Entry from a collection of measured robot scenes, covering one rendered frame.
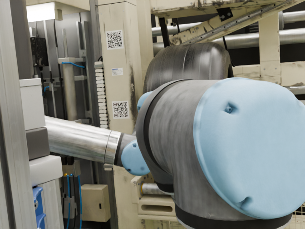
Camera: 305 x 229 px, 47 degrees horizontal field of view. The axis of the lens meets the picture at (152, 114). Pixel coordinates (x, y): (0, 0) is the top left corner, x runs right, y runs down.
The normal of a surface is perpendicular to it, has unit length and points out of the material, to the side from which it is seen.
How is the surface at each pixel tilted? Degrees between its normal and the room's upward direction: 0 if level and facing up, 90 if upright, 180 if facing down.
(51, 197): 90
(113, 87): 90
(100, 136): 50
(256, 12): 90
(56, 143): 102
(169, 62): 40
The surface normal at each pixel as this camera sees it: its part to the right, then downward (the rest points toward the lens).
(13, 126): 0.78, 0.02
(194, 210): -0.75, 0.15
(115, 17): -0.31, 0.15
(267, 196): 0.42, -0.04
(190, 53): -0.22, -0.75
